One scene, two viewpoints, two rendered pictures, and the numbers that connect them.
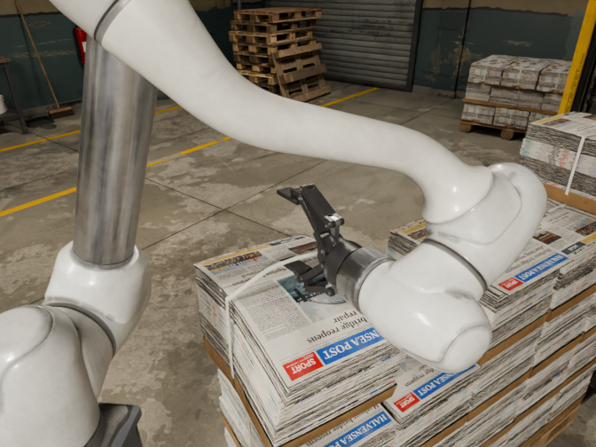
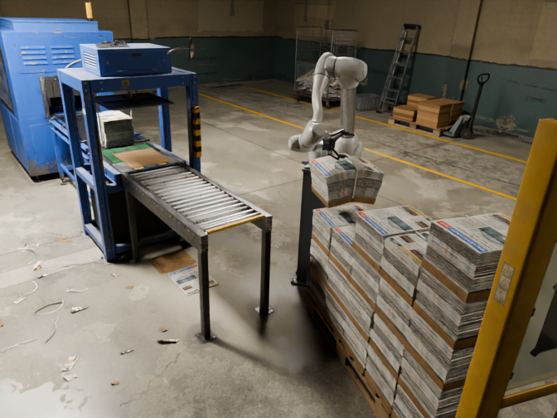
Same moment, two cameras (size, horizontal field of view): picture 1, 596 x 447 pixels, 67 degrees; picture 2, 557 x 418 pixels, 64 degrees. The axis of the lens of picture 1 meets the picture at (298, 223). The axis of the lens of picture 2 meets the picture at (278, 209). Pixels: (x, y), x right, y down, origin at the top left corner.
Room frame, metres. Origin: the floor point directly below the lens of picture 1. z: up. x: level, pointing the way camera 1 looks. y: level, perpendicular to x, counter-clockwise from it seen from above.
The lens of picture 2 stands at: (0.91, -2.75, 2.08)
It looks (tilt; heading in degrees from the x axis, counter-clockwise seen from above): 24 degrees down; 103
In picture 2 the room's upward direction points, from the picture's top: 2 degrees clockwise
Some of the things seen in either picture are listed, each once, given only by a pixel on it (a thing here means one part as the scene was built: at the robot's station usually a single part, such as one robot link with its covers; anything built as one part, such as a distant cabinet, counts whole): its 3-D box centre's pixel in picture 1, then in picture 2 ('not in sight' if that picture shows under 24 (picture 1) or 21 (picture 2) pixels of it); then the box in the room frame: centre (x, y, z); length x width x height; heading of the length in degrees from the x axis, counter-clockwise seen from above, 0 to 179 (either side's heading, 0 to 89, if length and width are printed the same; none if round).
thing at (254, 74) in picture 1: (277, 53); not in sight; (7.76, 0.35, 0.65); 1.33 x 0.94 x 1.30; 146
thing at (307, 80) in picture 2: not in sight; (323, 66); (-0.59, 8.04, 0.85); 1.21 x 0.83 x 1.71; 142
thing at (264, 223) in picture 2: not in sight; (218, 192); (-0.27, 0.28, 0.74); 1.34 x 0.05 x 0.12; 142
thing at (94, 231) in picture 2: not in sight; (140, 198); (-1.23, 0.71, 0.38); 0.94 x 0.69 x 0.63; 52
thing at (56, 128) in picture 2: not in sight; (96, 133); (-2.12, 1.41, 0.75); 1.53 x 0.64 x 0.10; 142
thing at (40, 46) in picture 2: not in sight; (58, 85); (-3.34, 2.43, 1.04); 1.51 x 1.30 x 2.07; 142
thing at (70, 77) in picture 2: not in sight; (128, 77); (-1.23, 0.71, 1.50); 0.94 x 0.68 x 0.10; 52
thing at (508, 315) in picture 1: (464, 277); (396, 237); (1.07, -0.49, 0.95); 0.38 x 0.29 x 0.23; 34
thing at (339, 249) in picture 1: (338, 260); (327, 144); (0.60, -0.06, 1.31); 0.09 x 0.07 x 0.08; 32
